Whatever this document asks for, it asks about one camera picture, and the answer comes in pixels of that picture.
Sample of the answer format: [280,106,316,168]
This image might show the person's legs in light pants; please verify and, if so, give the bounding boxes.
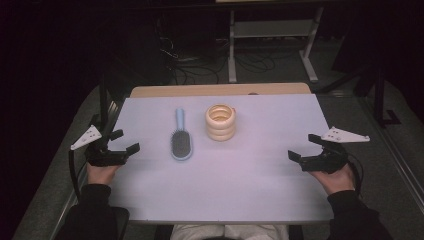
[169,223,290,240]

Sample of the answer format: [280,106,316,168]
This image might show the person's left hand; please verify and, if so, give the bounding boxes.
[86,162,122,186]

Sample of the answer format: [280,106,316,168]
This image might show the pale purple table cover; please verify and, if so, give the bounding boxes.
[108,93,335,223]

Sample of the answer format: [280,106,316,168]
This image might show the right hand-held gripper black cable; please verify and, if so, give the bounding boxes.
[346,159,365,198]

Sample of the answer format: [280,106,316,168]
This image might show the tangle of black floor cables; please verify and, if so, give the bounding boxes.
[155,16,281,85]

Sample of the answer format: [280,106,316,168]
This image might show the beige ringed holder cup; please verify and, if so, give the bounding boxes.
[204,103,237,142]

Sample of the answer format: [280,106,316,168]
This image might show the left hand-held gripper black cable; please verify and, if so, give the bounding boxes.
[68,149,88,201]

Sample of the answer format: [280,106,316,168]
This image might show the person's right hand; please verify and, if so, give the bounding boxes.
[307,163,356,196]

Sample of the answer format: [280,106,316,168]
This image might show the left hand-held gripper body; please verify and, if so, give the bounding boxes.
[70,124,130,168]

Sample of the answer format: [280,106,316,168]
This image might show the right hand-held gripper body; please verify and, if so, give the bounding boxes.
[299,126,371,175]

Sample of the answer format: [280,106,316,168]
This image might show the black metal stand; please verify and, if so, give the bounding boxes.
[353,64,402,128]
[89,74,125,141]

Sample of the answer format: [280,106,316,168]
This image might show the hand-held gripper black cable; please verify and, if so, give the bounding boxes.
[346,159,365,198]
[68,149,88,201]

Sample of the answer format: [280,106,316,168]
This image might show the light blue hairbrush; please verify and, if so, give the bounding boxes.
[170,107,194,162]

